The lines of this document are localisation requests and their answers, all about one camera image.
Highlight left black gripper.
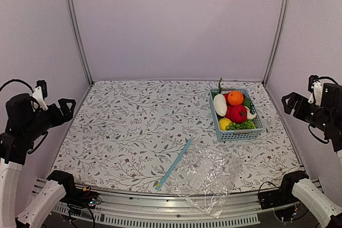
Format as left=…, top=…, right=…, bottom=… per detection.
left=24, top=97, right=76, bottom=141

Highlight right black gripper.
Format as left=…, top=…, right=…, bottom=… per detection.
left=282, top=92, right=333, bottom=132

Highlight clear zip top bag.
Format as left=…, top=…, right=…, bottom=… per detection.
left=154, top=139, right=242, bottom=218

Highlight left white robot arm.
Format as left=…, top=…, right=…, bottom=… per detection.
left=1, top=93, right=80, bottom=227

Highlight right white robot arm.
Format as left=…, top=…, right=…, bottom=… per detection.
left=276, top=77, right=341, bottom=227

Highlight white toy garlic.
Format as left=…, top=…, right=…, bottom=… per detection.
left=245, top=106, right=257, bottom=120

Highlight green toy pepper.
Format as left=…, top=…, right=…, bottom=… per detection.
left=243, top=98, right=252, bottom=110

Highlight green toy grapes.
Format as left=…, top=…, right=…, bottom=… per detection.
left=226, top=120, right=257, bottom=130

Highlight red toy tomato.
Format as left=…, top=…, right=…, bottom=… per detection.
left=225, top=105, right=247, bottom=123

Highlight orange toy fruit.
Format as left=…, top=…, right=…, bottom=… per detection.
left=227, top=91, right=244, bottom=106

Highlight yellow toy lemon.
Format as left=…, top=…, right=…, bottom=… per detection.
left=219, top=117, right=232, bottom=131

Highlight floral table mat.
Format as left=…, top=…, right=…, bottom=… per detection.
left=52, top=81, right=302, bottom=192

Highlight white toy radish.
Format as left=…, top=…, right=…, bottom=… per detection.
left=213, top=78, right=228, bottom=117

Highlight blue plastic basket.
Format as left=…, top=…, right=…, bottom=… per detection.
left=209, top=88, right=263, bottom=141

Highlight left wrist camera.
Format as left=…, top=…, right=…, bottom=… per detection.
left=32, top=80, right=48, bottom=111

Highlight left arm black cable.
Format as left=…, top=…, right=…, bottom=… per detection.
left=0, top=78, right=38, bottom=94

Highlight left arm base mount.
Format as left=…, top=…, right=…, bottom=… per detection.
left=52, top=185, right=103, bottom=228

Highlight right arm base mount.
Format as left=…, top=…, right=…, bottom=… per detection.
left=257, top=181, right=308, bottom=224

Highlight front aluminium rail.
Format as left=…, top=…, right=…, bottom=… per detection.
left=29, top=177, right=324, bottom=226

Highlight right aluminium frame post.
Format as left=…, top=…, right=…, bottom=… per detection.
left=262, top=0, right=290, bottom=86

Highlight aluminium frame post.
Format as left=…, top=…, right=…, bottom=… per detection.
left=66, top=0, right=94, bottom=86
left=262, top=0, right=290, bottom=86

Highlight left aluminium frame post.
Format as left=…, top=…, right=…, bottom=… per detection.
left=66, top=0, right=94, bottom=86

